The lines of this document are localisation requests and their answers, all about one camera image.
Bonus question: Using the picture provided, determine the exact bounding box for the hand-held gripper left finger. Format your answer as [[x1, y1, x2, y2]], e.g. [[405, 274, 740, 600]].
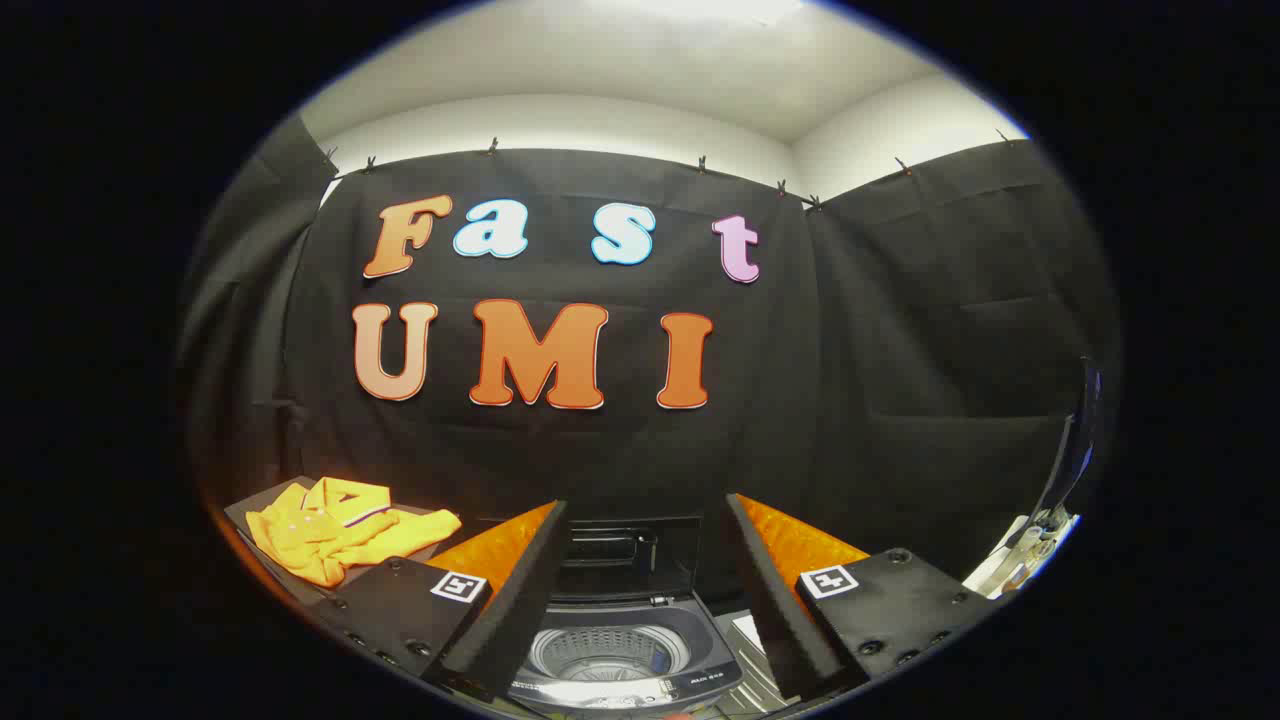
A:
[[315, 498, 569, 703]]

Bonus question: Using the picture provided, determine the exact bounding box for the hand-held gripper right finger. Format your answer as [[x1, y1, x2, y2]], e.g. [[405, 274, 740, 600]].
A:
[[726, 492, 1003, 703]]

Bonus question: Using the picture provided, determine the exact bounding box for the dark grey washing machine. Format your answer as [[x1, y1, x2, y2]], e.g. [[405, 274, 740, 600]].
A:
[[505, 515, 746, 716]]

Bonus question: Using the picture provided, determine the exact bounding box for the dark glass washing machine lid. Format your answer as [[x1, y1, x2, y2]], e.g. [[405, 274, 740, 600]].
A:
[[558, 516, 703, 601]]

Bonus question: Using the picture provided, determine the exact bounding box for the yellow collared shirt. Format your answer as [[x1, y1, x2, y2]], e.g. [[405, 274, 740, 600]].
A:
[[245, 477, 463, 589]]

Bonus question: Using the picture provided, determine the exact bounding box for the black backdrop cloth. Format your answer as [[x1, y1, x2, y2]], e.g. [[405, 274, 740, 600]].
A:
[[178, 115, 1119, 601]]

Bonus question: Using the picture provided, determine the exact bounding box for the white table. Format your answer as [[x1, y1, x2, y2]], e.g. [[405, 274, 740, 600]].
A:
[[962, 512, 1081, 599]]

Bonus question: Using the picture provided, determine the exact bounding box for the grey metal cabinet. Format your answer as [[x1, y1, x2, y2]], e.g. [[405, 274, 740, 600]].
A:
[[222, 476, 483, 611]]

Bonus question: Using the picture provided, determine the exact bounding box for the dark computer monitor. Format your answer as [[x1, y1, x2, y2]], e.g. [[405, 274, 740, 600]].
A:
[[1035, 358, 1104, 521]]

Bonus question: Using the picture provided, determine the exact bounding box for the row of small cloth clips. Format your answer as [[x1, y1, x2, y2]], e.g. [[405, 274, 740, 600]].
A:
[[322, 137, 1011, 213]]

